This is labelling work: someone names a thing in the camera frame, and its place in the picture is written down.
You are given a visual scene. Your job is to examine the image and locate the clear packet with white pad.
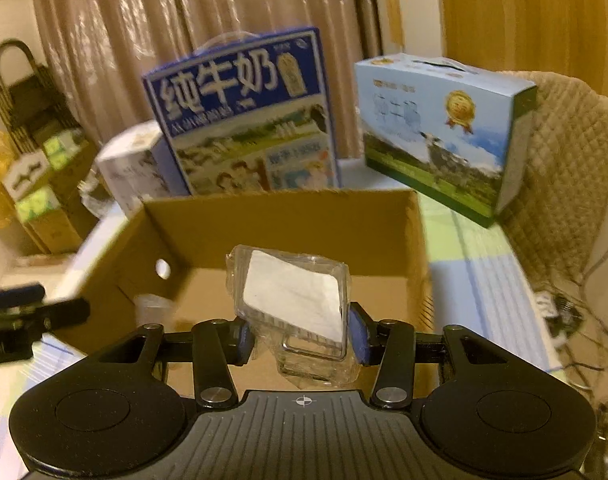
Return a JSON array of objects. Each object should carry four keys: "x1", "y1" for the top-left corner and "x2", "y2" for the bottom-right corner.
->
[{"x1": 227, "y1": 245, "x2": 359, "y2": 389}]

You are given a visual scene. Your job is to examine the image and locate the brown cardboard box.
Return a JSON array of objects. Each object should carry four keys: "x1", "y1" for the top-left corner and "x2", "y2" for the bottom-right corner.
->
[{"x1": 58, "y1": 190, "x2": 433, "y2": 353}]

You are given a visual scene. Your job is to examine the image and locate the cardboard boxes with tissue packs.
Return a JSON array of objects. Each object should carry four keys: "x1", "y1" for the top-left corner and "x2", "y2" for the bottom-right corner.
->
[{"x1": 2, "y1": 128, "x2": 97, "y2": 255}]

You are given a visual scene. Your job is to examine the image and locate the white small appliance box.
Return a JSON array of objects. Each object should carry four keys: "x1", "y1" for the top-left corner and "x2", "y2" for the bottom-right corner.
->
[{"x1": 96, "y1": 120, "x2": 180, "y2": 216}]

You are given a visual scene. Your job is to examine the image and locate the beige quilted chair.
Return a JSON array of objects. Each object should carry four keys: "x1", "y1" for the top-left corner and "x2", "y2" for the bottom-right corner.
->
[{"x1": 499, "y1": 70, "x2": 608, "y2": 288}]

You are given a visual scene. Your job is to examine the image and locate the black folding hand cart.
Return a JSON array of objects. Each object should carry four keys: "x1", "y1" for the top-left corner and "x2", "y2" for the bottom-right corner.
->
[{"x1": 0, "y1": 38, "x2": 80, "y2": 155}]

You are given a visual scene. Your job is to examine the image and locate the light blue milk carton box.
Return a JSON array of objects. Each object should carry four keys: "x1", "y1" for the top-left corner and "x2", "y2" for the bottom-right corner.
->
[{"x1": 355, "y1": 53, "x2": 537, "y2": 228}]

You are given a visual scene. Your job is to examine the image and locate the dark blue milk carton box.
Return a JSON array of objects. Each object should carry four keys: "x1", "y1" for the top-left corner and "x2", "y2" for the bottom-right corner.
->
[{"x1": 142, "y1": 26, "x2": 340, "y2": 195}]

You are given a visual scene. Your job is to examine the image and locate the beige curtain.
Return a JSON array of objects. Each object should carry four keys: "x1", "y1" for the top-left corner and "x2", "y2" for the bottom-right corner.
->
[{"x1": 33, "y1": 0, "x2": 379, "y2": 158}]

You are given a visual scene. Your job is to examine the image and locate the white power strip with cables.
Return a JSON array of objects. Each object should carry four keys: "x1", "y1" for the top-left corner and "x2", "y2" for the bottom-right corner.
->
[{"x1": 535, "y1": 287, "x2": 608, "y2": 374}]

